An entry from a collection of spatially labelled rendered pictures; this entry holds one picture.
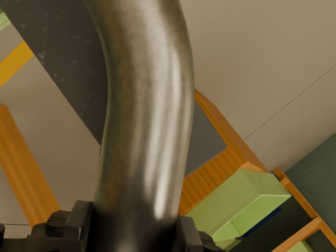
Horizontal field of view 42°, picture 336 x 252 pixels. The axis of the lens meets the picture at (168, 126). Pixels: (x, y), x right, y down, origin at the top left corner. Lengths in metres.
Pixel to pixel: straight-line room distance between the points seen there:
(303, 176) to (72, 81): 6.02
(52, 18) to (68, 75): 0.02
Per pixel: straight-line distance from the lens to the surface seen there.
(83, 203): 0.16
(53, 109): 2.10
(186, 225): 0.15
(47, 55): 0.19
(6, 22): 0.32
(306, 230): 5.50
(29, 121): 2.10
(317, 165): 6.18
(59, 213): 0.16
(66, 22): 0.19
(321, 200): 6.13
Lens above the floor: 1.19
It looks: 25 degrees down
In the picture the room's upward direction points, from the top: 144 degrees clockwise
